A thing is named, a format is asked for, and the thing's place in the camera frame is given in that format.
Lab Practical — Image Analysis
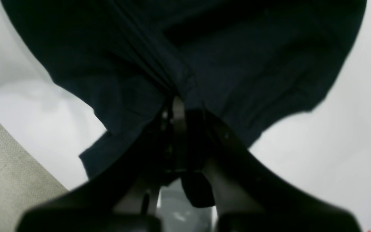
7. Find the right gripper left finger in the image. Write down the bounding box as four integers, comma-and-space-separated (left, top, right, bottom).
16, 110, 176, 232

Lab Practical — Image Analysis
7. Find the black t-shirt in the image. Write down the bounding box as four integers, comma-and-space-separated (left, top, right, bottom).
2, 0, 366, 178

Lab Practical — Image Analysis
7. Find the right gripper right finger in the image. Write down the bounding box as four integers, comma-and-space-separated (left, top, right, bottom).
185, 110, 361, 232

